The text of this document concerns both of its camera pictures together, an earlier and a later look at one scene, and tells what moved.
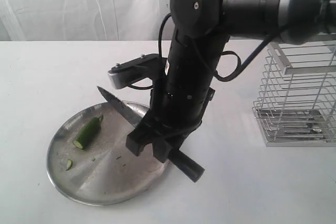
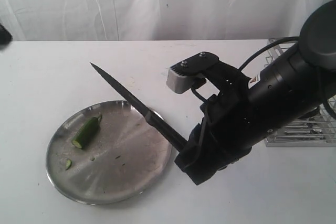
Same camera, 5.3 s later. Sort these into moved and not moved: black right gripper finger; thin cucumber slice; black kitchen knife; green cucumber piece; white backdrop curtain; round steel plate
Moved: black right gripper finger; black kitchen knife
Not moved: thin cucumber slice; white backdrop curtain; round steel plate; green cucumber piece
